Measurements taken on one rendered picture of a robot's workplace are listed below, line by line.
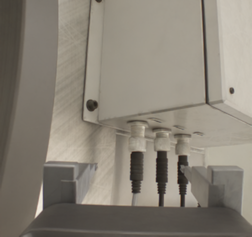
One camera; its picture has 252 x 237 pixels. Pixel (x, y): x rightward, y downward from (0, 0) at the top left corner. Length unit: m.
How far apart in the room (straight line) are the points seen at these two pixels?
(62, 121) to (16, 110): 0.08
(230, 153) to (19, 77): 3.64
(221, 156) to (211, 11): 3.62
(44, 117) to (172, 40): 0.12
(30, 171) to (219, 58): 0.14
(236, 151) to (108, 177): 3.48
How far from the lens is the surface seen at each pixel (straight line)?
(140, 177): 0.27
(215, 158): 3.90
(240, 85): 0.25
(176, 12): 0.27
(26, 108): 0.19
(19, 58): 0.20
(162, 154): 0.30
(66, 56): 0.28
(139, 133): 0.28
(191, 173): 0.16
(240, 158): 3.80
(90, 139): 0.29
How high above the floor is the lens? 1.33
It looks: 45 degrees up
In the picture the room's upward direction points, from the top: 45 degrees clockwise
